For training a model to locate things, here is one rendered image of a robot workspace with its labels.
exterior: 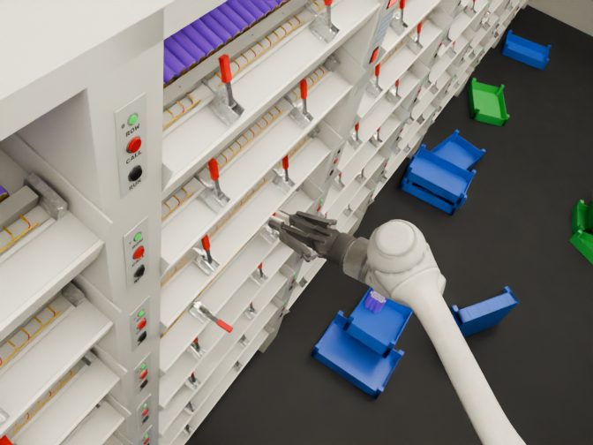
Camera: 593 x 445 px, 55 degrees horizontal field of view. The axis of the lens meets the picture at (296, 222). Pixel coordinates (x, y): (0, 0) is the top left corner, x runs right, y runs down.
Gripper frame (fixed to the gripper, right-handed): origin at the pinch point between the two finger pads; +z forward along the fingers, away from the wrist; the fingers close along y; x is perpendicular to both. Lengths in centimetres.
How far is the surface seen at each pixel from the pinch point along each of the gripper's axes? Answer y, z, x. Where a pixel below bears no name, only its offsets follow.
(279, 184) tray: -1.0, -2.3, 12.2
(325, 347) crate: 35, -1, -103
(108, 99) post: -50, -16, 66
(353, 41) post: 18.1, -7.4, 38.5
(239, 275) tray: -13.4, 0.4, -7.7
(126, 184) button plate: -48, -14, 54
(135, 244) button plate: -48, -12, 43
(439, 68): 128, 5, -26
